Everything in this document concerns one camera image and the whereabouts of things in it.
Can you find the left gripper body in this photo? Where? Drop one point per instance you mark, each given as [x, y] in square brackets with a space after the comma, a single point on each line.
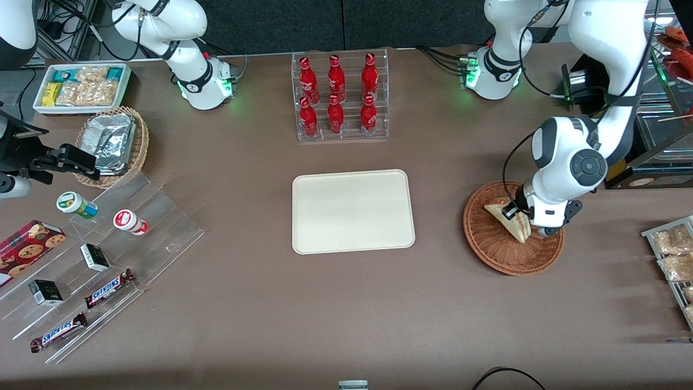
[521, 204]

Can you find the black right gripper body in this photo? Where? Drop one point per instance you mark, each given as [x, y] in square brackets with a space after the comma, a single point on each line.
[15, 153]

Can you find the triangular sandwich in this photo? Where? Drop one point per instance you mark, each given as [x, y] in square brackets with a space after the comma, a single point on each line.
[517, 230]

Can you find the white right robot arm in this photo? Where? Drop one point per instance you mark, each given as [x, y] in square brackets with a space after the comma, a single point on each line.
[184, 21]

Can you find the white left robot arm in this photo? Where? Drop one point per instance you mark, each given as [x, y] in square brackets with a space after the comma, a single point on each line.
[568, 157]

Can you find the brown wicker basket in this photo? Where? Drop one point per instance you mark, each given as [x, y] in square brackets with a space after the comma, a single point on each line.
[498, 252]

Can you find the light wicker basket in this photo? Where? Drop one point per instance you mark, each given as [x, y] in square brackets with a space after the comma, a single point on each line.
[141, 141]

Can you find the tray of packaged snacks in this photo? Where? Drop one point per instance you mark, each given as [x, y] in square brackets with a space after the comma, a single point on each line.
[658, 230]

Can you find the beige plastic tray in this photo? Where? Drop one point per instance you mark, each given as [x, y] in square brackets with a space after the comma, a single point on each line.
[352, 212]

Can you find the green lid yogurt cup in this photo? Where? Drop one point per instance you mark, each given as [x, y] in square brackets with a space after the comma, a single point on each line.
[73, 203]

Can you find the silver foil package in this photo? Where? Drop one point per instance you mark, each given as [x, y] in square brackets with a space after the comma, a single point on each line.
[111, 141]

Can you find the yellow snack pack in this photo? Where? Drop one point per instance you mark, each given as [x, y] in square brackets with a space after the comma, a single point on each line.
[51, 94]

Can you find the clear bag of nuts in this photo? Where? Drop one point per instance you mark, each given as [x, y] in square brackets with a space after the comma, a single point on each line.
[104, 92]
[73, 94]
[92, 73]

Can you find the red lid yogurt cup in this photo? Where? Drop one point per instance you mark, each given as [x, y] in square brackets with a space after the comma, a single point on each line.
[127, 220]

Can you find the teal snack pack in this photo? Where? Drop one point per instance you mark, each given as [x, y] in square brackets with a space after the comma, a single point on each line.
[66, 74]
[115, 73]

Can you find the white plastic bin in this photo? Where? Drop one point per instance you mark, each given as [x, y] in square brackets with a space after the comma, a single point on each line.
[125, 81]

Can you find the small black box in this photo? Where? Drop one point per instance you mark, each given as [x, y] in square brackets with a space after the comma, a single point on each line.
[95, 257]
[46, 292]

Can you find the red cookie box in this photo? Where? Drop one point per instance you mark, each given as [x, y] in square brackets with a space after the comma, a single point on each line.
[27, 249]

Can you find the clear acrylic stepped stand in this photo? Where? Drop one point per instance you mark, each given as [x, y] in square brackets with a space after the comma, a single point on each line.
[162, 227]

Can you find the Snickers chocolate bar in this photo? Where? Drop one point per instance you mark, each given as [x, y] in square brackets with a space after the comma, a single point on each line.
[58, 332]
[108, 288]

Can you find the black food warmer machine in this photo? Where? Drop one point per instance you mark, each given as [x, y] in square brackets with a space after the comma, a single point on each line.
[660, 157]

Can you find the clear bag of crackers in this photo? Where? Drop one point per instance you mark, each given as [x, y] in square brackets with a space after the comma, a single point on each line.
[674, 241]
[679, 268]
[690, 314]
[688, 293]

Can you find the red cola bottle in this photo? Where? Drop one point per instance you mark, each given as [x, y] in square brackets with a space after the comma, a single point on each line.
[308, 81]
[368, 117]
[337, 80]
[335, 118]
[370, 77]
[308, 120]

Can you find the clear acrylic bottle rack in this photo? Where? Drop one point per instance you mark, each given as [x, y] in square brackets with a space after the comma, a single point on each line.
[379, 95]

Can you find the thin blue object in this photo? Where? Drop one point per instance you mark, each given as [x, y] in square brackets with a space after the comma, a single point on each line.
[681, 341]

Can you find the red orange food pieces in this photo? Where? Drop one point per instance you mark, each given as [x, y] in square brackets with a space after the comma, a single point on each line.
[679, 54]

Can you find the small grey white object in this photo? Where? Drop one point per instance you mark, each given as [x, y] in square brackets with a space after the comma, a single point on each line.
[353, 385]

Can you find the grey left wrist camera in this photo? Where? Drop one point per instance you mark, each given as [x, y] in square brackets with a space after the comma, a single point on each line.
[573, 212]

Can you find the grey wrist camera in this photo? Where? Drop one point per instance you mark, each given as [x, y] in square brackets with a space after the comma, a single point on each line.
[573, 212]
[13, 187]

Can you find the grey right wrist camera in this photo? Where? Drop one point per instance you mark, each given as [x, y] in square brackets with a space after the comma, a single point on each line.
[13, 187]

